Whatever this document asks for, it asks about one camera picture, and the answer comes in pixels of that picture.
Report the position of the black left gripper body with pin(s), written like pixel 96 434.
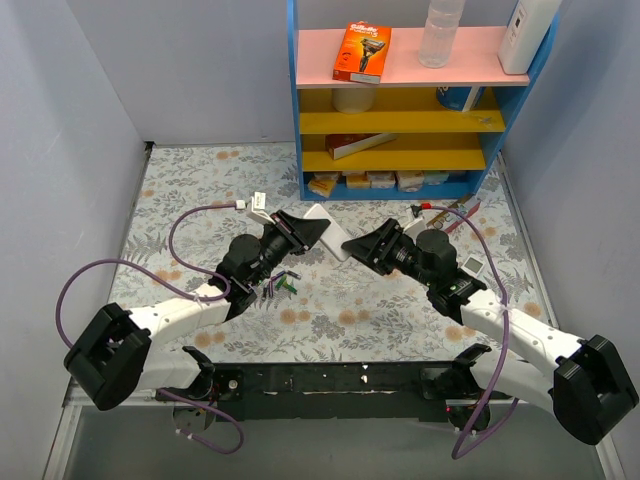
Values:
pixel 291 233

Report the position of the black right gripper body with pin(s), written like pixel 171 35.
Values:
pixel 383 247

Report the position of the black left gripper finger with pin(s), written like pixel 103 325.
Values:
pixel 301 226
pixel 307 239

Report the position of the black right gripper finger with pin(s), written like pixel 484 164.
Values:
pixel 371 241
pixel 373 261

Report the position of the white remote with display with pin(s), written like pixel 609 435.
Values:
pixel 334 236

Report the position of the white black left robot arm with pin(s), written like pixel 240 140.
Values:
pixel 122 351

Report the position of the small white remote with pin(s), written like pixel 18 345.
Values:
pixel 473 266

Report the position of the yellow sponge pack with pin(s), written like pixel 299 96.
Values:
pixel 322 187

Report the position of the red white toothpaste box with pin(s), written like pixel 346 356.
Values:
pixel 449 220

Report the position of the floral table mat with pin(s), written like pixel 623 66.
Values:
pixel 182 226

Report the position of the orange white sponge pack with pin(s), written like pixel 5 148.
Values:
pixel 357 180

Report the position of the red white carton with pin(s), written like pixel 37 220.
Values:
pixel 341 145

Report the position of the blue shelf unit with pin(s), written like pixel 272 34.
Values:
pixel 430 137

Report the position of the white cup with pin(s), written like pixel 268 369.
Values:
pixel 354 100

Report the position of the blue white can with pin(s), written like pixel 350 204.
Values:
pixel 459 99

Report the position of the orange razor box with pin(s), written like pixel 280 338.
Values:
pixel 362 54

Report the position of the clear plastic bottle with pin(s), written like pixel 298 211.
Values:
pixel 439 32

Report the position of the white rectangular device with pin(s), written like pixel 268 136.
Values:
pixel 525 31

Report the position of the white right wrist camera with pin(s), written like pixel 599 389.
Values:
pixel 417 224

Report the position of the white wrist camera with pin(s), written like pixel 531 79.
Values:
pixel 417 224
pixel 255 208

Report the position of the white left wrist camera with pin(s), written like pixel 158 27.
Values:
pixel 255 208

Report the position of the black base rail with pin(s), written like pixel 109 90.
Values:
pixel 278 391

